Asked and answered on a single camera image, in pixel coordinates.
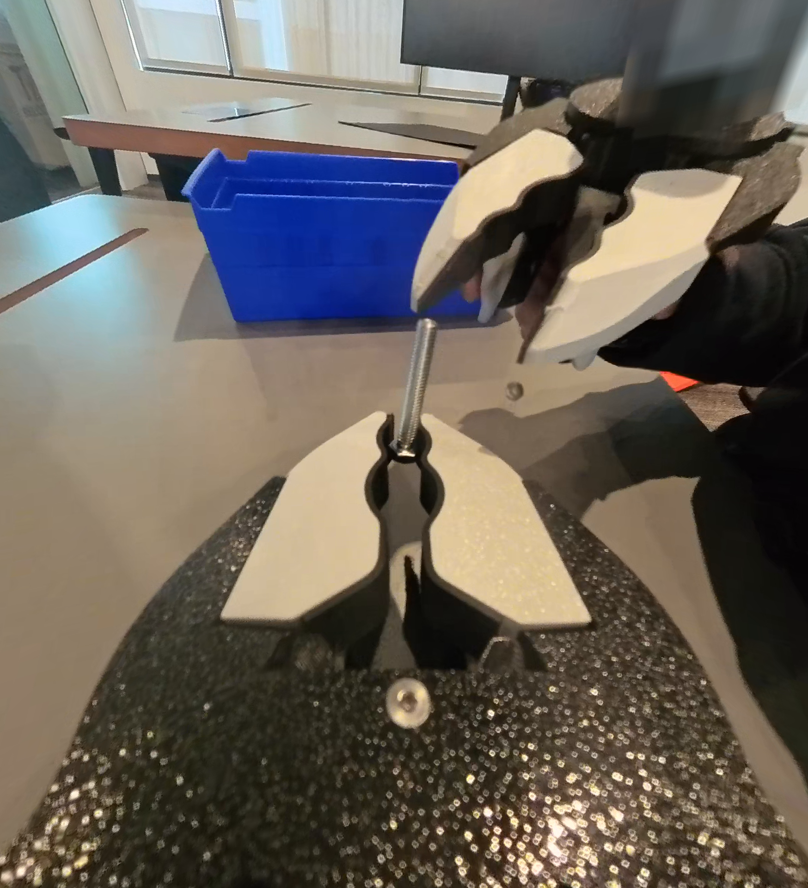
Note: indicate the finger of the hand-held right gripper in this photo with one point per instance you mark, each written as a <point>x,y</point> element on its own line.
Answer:
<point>487,194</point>
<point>667,236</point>

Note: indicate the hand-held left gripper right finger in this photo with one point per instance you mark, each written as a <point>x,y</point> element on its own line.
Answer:
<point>508,541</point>

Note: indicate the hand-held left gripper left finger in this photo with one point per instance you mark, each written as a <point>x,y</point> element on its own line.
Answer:
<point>307,534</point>

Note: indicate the silver hex nut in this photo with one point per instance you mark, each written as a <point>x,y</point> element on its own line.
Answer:
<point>515,390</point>

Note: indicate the silver threaded bolt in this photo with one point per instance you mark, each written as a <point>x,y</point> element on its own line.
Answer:
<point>418,374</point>

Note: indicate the person's right forearm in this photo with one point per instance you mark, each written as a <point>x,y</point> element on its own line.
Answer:
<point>757,298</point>

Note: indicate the person's right hand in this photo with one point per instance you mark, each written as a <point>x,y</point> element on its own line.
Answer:
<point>472,288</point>

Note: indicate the thin black table mat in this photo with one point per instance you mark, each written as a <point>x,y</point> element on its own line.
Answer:
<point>411,132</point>

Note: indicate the black monitor stand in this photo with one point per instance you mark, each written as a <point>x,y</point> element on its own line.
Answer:
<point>513,97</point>

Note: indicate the large black monitor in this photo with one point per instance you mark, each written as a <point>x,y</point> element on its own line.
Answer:
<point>501,28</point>

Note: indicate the blue plastic storage bin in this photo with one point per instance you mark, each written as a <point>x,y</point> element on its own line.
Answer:
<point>307,277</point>

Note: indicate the brown edged table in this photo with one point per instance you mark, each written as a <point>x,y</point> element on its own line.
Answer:
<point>272,132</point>

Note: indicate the window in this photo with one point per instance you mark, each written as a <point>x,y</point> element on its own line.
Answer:
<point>272,35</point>

